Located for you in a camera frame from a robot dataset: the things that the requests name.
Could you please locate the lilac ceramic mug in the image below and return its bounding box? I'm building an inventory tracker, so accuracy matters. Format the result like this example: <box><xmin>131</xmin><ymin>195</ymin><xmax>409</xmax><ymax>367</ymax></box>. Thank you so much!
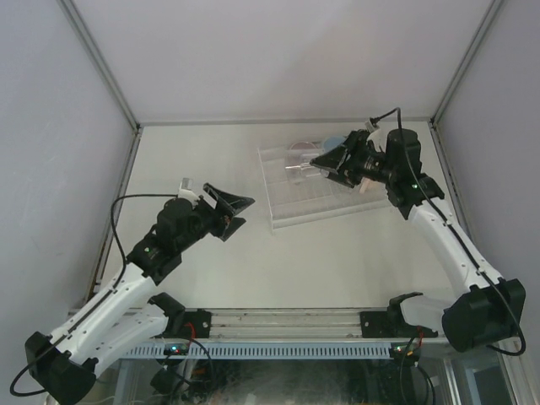
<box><xmin>287</xmin><ymin>141</ymin><xmax>320</xmax><ymax>160</ymax></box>

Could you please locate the clear acrylic dish rack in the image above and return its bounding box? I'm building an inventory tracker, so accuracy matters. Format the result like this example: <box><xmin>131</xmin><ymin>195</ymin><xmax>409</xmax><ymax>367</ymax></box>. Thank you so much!
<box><xmin>258</xmin><ymin>140</ymin><xmax>390</xmax><ymax>230</ymax></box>

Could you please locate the aluminium front rail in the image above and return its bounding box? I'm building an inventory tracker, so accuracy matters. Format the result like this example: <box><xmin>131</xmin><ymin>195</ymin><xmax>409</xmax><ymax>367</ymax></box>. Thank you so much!
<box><xmin>67</xmin><ymin>306</ymin><xmax>448</xmax><ymax>343</ymax></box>

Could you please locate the left aluminium frame post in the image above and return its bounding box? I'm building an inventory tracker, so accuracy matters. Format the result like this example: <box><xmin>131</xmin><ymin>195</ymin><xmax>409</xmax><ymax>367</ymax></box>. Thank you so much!
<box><xmin>57</xmin><ymin>0</ymin><xmax>140</xmax><ymax>133</ymax></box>

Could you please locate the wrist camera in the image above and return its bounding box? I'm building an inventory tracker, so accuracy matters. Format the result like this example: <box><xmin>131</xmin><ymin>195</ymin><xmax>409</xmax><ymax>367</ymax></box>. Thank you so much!
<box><xmin>364</xmin><ymin>118</ymin><xmax>386</xmax><ymax>152</ymax></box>
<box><xmin>176</xmin><ymin>177</ymin><xmax>198</xmax><ymax>201</ymax></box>

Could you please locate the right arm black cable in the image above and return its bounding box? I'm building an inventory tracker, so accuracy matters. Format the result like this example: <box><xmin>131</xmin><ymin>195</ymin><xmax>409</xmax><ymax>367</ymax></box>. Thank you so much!
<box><xmin>366</xmin><ymin>106</ymin><xmax>527</xmax><ymax>358</ymax></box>

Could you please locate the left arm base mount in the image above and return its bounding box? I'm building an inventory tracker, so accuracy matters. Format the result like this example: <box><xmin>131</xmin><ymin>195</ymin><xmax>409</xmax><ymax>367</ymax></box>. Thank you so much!
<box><xmin>148</xmin><ymin>293</ymin><xmax>213</xmax><ymax>338</ymax></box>

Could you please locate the right aluminium frame post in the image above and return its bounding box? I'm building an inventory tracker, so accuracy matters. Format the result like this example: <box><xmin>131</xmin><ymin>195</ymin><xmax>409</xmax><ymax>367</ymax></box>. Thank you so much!
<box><xmin>429</xmin><ymin>0</ymin><xmax>507</xmax><ymax>127</ymax></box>

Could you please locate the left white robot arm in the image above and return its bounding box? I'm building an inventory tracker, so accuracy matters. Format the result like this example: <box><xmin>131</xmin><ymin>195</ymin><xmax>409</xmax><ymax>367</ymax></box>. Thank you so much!
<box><xmin>24</xmin><ymin>183</ymin><xmax>255</xmax><ymax>404</ymax></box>

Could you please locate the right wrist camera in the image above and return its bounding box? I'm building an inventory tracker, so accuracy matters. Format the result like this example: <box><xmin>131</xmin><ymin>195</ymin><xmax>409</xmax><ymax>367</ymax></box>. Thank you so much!
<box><xmin>364</xmin><ymin>118</ymin><xmax>386</xmax><ymax>152</ymax></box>

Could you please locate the blue slotted cable duct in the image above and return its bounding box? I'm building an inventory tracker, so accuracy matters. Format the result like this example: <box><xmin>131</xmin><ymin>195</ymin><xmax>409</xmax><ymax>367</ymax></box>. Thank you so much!
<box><xmin>122</xmin><ymin>342</ymin><xmax>392</xmax><ymax>360</ymax></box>

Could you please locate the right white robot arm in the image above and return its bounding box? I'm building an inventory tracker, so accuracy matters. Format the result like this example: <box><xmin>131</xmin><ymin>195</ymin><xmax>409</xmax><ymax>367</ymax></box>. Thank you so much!
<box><xmin>310</xmin><ymin>129</ymin><xmax>527</xmax><ymax>356</ymax></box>

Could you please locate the aluminium frame post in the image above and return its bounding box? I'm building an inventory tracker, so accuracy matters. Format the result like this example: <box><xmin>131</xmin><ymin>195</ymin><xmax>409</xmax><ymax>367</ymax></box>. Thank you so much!
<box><xmin>57</xmin><ymin>0</ymin><xmax>140</xmax><ymax>133</ymax></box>
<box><xmin>429</xmin><ymin>0</ymin><xmax>507</xmax><ymax>127</ymax></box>

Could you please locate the clear glass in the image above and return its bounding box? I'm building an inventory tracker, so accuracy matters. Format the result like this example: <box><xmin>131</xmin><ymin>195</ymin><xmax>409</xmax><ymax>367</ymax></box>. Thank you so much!
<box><xmin>284</xmin><ymin>148</ymin><xmax>325</xmax><ymax>184</ymax></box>

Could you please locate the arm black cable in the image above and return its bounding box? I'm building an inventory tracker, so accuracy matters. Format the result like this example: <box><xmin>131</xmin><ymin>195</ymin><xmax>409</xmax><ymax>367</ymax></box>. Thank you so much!
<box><xmin>366</xmin><ymin>106</ymin><xmax>527</xmax><ymax>358</ymax></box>
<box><xmin>9</xmin><ymin>193</ymin><xmax>181</xmax><ymax>398</ymax></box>

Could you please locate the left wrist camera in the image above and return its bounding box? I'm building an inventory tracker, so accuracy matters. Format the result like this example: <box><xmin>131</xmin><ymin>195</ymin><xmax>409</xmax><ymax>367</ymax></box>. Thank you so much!
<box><xmin>176</xmin><ymin>177</ymin><xmax>198</xmax><ymax>201</ymax></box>

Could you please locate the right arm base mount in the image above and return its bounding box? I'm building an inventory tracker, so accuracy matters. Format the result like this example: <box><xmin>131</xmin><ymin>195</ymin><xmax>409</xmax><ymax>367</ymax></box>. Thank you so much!
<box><xmin>359</xmin><ymin>292</ymin><xmax>439</xmax><ymax>338</ymax></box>

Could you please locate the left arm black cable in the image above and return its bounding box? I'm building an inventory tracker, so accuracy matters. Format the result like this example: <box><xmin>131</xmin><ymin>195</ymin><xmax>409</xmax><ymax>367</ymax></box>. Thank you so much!
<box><xmin>9</xmin><ymin>193</ymin><xmax>181</xmax><ymax>398</ymax></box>

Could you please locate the pink ceramic mug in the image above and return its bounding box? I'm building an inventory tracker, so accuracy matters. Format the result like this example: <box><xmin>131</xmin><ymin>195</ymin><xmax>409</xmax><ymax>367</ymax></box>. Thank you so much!
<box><xmin>359</xmin><ymin>177</ymin><xmax>377</xmax><ymax>194</ymax></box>

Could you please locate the light blue mug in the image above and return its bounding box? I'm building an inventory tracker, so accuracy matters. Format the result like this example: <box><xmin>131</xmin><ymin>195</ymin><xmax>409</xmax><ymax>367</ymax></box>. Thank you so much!
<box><xmin>321</xmin><ymin>136</ymin><xmax>346</xmax><ymax>153</ymax></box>

